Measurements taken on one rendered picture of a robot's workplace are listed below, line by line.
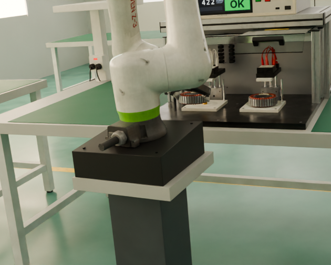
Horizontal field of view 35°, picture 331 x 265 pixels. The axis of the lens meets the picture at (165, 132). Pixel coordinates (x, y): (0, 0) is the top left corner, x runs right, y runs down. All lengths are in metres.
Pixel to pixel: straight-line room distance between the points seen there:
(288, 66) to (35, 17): 6.68
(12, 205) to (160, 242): 1.14
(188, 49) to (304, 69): 0.91
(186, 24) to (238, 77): 0.92
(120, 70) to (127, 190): 0.33
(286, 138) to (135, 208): 0.60
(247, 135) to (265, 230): 1.04
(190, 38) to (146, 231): 0.58
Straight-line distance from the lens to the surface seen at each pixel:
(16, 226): 2.63
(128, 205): 1.60
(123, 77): 1.49
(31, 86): 3.36
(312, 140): 1.85
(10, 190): 2.56
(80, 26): 9.70
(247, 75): 2.38
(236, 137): 1.91
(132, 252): 1.67
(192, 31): 1.51
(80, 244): 2.87
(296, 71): 2.33
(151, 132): 1.53
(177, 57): 1.50
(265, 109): 2.05
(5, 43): 8.08
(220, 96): 2.29
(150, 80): 1.49
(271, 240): 2.75
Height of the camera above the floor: 1.27
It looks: 16 degrees down
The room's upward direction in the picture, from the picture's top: 5 degrees counter-clockwise
